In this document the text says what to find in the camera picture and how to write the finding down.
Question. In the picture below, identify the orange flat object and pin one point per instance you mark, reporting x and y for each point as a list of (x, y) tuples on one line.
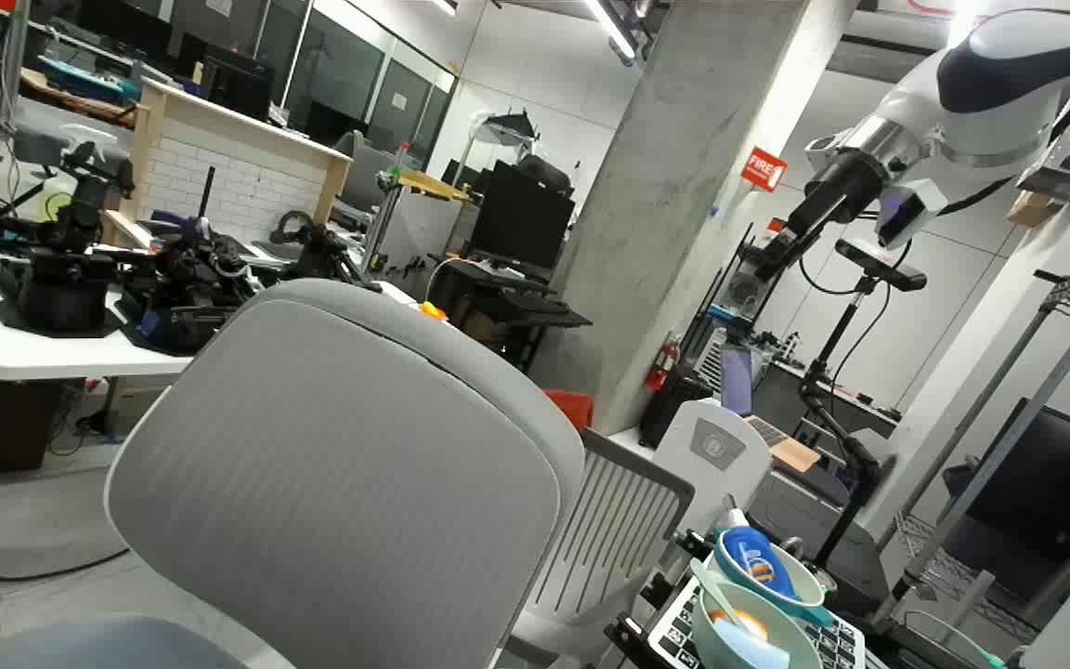
[(572, 409)]

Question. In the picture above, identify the black camera on tripod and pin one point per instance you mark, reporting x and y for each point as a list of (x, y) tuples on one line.
[(877, 265)]

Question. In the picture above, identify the black equipment pile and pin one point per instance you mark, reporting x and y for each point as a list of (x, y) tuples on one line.
[(177, 291)]

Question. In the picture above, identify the small teal bowl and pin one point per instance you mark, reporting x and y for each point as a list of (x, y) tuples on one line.
[(716, 606)]

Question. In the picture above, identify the red fire extinguisher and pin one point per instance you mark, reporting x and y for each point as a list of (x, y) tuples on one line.
[(664, 366)]

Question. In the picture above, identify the white work table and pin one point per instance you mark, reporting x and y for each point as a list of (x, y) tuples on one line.
[(16, 353)]

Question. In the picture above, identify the large teal bowl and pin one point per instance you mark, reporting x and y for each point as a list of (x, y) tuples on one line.
[(798, 592)]

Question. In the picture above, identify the red wall sign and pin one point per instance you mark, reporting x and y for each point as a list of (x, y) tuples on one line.
[(764, 169)]

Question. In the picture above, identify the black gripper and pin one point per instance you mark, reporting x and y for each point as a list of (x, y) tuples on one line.
[(842, 192)]

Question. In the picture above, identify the white brick pattern box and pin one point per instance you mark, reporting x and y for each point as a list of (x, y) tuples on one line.
[(240, 178)]

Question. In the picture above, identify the white slatted chair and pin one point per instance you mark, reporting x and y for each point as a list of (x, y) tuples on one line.
[(614, 532)]

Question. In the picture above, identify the grey mesh office chair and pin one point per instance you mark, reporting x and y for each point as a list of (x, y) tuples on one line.
[(335, 497)]

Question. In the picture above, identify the concrete pillar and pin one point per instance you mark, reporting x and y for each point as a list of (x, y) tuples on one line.
[(669, 209)]

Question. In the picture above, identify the white chair with grey patch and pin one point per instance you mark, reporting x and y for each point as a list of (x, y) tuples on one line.
[(716, 452)]

